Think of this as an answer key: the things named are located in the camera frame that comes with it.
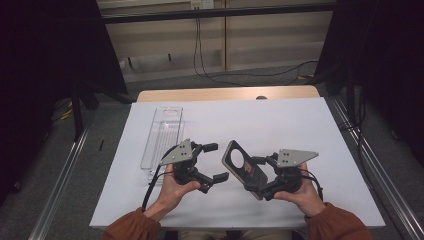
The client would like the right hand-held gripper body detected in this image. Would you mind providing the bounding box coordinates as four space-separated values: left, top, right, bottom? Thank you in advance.
266 148 320 198

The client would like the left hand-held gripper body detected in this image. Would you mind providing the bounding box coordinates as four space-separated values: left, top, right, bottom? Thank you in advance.
159 138 205 186

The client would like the dark cartoon print phone case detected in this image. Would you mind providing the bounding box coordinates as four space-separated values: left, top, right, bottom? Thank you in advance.
221 139 270 201

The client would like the clear plastic tray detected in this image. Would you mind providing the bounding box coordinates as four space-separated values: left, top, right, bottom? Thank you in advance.
139 106 185 186

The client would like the person's left hand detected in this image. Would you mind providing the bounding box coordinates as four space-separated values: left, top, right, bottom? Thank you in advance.
143 163 203 222

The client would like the person's right hand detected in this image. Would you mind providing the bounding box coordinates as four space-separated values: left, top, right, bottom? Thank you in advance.
273 162 327 218

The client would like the white table sheet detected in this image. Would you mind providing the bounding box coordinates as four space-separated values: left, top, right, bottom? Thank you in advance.
89 97 387 230

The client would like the wooden table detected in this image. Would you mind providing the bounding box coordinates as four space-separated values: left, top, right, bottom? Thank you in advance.
136 85 321 103

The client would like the black metal stand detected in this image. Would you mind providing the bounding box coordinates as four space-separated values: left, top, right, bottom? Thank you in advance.
70 78 101 143

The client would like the beige cabinet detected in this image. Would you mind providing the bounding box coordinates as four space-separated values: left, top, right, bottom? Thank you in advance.
98 0 335 83

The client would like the black horizontal bar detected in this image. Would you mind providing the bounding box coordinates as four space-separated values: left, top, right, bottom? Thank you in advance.
100 2 337 25

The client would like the black curtain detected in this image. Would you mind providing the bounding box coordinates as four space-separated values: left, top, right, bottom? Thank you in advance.
314 0 424 166
0 0 128 204

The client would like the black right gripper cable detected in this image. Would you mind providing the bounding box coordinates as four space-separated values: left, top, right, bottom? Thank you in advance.
298 168 325 202

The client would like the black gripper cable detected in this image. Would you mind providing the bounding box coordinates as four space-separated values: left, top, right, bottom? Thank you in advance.
298 168 325 202
141 145 178 210

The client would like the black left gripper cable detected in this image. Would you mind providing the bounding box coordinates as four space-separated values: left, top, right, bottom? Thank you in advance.
141 145 178 210

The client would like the metal floor rail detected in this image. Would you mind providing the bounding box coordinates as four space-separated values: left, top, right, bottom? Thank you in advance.
27 128 90 240
328 95 424 240

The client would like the black power cable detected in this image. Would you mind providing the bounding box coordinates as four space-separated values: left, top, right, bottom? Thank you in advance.
197 16 234 86
192 16 319 87

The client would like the white wall socket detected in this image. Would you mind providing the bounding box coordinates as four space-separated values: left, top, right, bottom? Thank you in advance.
190 0 215 10

